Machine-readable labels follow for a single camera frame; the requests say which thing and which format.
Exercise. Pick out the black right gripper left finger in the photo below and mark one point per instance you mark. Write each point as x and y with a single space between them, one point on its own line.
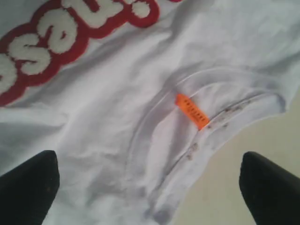
28 191

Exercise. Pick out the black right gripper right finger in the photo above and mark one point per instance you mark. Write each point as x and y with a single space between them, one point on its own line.
271 193

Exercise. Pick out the white t-shirt with red logo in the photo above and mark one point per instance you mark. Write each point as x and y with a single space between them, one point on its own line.
135 96

